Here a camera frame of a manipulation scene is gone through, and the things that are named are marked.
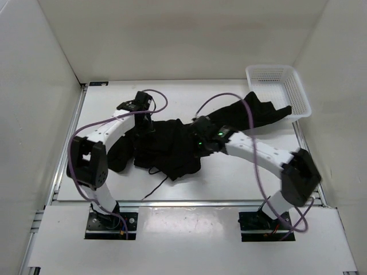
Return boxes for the black corner label plate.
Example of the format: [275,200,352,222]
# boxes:
[89,81,109,87]

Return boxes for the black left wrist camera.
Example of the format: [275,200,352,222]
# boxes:
[134,91,153,111]

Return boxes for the aluminium left frame rail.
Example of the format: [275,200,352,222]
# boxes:
[43,83,88,210]

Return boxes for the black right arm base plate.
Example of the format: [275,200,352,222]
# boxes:
[238,211,296,242]

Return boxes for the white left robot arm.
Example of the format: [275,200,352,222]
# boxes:
[67,94,156,229]

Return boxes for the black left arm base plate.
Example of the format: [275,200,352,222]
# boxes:
[84,210,139,241]

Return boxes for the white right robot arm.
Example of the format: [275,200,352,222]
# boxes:
[189,116,322,229]

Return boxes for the white perforated plastic basket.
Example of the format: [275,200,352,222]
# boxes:
[245,65,312,123]

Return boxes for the aluminium front frame rail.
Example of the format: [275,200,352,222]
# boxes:
[48,198,325,207]

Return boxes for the black trousers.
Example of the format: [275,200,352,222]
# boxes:
[107,92,292,180]

